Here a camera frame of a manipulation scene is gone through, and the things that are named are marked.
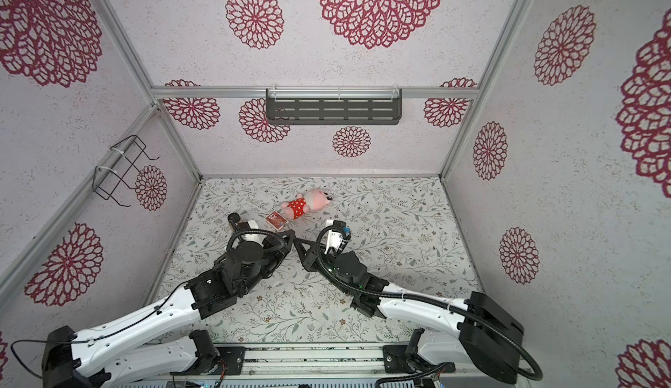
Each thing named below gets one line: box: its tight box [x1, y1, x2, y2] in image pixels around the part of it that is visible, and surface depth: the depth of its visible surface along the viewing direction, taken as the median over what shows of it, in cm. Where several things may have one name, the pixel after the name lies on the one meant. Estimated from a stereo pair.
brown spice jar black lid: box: [227, 211, 242, 223], surface depth 97 cm
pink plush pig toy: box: [281, 188, 333, 220], surface depth 105 cm
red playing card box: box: [264, 210, 290, 231], surface depth 105 cm
